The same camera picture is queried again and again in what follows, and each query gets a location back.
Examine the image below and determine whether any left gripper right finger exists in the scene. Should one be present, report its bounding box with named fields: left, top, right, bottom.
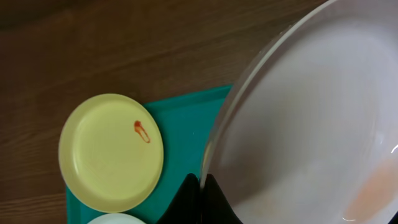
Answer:
left=201, top=174, right=243, bottom=224

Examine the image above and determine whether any yellow-green plate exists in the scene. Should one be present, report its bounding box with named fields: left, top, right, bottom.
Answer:
left=58, top=93, right=164, bottom=213

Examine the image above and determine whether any teal plastic tray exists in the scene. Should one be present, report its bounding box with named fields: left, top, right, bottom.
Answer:
left=67, top=86, right=230, bottom=223

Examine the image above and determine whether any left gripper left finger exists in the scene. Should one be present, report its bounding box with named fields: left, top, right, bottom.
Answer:
left=156, top=173, right=200, bottom=224

